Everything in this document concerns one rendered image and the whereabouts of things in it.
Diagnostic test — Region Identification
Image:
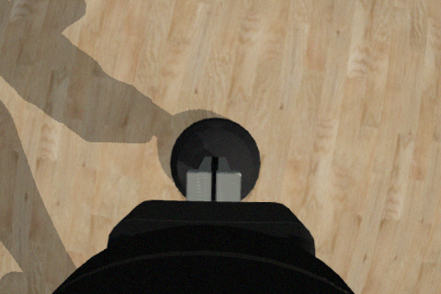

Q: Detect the black service bell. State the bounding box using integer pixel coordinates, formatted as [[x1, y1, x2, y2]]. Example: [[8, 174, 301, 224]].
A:
[[170, 118, 261, 200]]

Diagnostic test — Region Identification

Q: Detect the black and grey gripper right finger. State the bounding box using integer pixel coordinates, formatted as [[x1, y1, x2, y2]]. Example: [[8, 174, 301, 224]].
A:
[[214, 157, 242, 202]]

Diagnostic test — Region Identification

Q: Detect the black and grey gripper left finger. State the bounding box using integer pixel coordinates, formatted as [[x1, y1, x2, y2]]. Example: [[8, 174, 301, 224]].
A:
[[186, 157, 215, 201]]

